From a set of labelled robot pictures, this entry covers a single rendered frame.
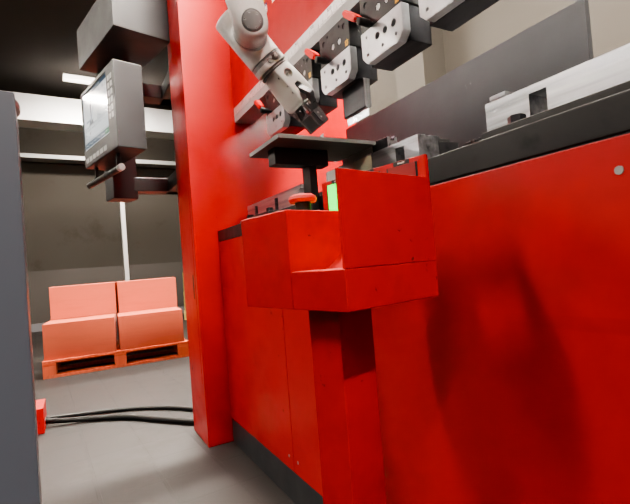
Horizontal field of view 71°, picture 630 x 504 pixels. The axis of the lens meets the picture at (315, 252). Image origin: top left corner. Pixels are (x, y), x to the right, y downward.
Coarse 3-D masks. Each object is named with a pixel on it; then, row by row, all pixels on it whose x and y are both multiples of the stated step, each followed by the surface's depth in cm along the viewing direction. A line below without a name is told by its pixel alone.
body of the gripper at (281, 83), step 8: (280, 64) 103; (288, 64) 103; (272, 72) 103; (280, 72) 102; (288, 72) 103; (296, 72) 103; (264, 80) 105; (272, 80) 105; (280, 80) 103; (288, 80) 103; (296, 80) 103; (304, 80) 104; (272, 88) 108; (280, 88) 105; (288, 88) 103; (296, 88) 103; (312, 88) 105; (280, 96) 108; (288, 96) 105; (296, 96) 104; (304, 96) 106; (288, 104) 108; (296, 104) 106; (288, 112) 112
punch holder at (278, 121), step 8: (272, 96) 154; (272, 104) 154; (280, 104) 148; (272, 112) 154; (280, 112) 149; (272, 120) 154; (280, 120) 149; (288, 120) 147; (296, 120) 148; (272, 128) 155; (280, 128) 149; (288, 128) 150; (296, 128) 150; (304, 128) 151; (272, 136) 158
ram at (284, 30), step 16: (288, 0) 140; (304, 0) 131; (320, 0) 123; (352, 0) 109; (272, 16) 151; (288, 16) 140; (304, 16) 131; (336, 16) 116; (272, 32) 151; (288, 32) 141; (304, 32) 132; (320, 32) 124; (288, 48) 141; (304, 48) 132; (240, 64) 180; (240, 80) 181; (256, 80) 166; (240, 96) 182; (256, 96) 167; (240, 112) 183; (256, 112) 179
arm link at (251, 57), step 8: (224, 16) 99; (216, 24) 102; (224, 24) 100; (232, 24) 99; (224, 32) 101; (232, 32) 100; (232, 40) 101; (232, 48) 104; (240, 48) 101; (256, 48) 100; (264, 48) 101; (272, 48) 102; (240, 56) 104; (248, 56) 102; (256, 56) 102; (264, 56) 102; (248, 64) 104; (256, 64) 103
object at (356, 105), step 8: (360, 80) 113; (368, 80) 113; (352, 88) 117; (360, 88) 114; (368, 88) 113; (344, 96) 120; (352, 96) 117; (360, 96) 114; (368, 96) 113; (344, 104) 120; (352, 104) 117; (360, 104) 114; (368, 104) 113; (344, 112) 121; (352, 112) 117; (360, 112) 116; (368, 112) 113; (352, 120) 119
